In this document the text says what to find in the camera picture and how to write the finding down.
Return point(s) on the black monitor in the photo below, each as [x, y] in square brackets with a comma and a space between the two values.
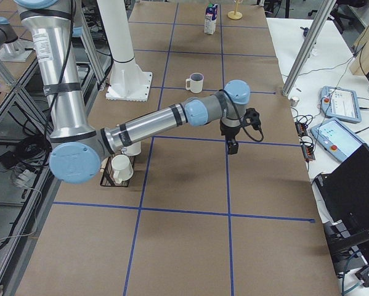
[345, 192]

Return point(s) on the wooden cup tree stand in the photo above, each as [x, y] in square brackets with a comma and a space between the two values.
[235, 14]

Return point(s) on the small metal cylinder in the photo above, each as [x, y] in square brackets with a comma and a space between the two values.
[294, 100]

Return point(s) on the black orange power strip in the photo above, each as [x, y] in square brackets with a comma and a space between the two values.
[306, 142]

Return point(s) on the near teach pendant tablet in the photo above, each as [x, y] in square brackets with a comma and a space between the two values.
[336, 138]

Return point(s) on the white cup with label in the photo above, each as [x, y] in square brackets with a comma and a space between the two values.
[122, 168]

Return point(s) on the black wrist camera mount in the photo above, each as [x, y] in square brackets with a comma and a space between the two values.
[251, 118]

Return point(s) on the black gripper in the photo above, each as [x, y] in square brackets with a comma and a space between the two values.
[229, 133]

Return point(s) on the white mug grey inside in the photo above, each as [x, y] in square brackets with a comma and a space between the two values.
[194, 83]

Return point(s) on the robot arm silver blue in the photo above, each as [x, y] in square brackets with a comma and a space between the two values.
[12, 48]
[81, 140]

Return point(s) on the blue white milk carton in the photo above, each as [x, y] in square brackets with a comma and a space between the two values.
[211, 13]

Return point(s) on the teach pendant tablet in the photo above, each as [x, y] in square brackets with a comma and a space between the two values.
[336, 138]
[340, 103]

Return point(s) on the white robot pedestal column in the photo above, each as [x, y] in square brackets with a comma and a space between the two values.
[127, 80]

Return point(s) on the white cup lettered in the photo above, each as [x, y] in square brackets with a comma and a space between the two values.
[132, 150]

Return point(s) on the far teach pendant tablet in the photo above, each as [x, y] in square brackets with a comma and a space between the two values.
[340, 103]

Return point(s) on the black wire cup rack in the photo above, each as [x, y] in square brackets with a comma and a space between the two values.
[107, 173]

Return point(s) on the aluminium frame post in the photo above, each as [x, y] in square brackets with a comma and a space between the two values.
[309, 42]

